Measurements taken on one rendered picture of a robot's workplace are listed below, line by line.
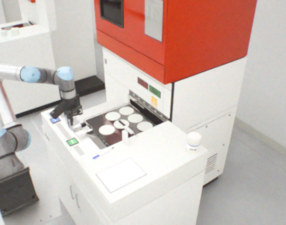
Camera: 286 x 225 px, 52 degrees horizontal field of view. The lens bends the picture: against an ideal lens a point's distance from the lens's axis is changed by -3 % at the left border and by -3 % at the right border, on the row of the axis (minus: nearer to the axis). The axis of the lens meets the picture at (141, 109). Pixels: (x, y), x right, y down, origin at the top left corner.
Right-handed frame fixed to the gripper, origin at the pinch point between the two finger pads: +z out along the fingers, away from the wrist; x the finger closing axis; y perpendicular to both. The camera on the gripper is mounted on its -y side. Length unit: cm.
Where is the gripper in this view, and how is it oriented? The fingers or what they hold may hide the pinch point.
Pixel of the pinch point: (70, 128)
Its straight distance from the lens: 167.1
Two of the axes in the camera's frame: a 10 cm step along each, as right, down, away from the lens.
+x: -5.9, -4.5, 6.7
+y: 8.1, -3.3, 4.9
